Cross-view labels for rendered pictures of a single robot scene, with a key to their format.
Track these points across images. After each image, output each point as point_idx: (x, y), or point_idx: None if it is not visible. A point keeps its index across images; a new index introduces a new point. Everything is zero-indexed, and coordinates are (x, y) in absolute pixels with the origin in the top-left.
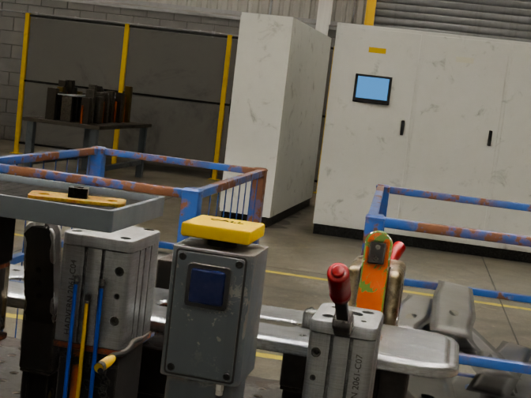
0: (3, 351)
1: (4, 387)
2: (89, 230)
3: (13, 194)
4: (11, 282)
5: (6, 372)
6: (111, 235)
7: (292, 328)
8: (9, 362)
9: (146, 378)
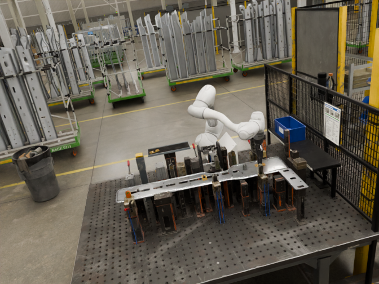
0: (250, 255)
1: (228, 239)
2: (161, 163)
3: (160, 149)
4: (185, 180)
5: (236, 245)
6: (158, 163)
7: (140, 189)
8: (241, 251)
9: None
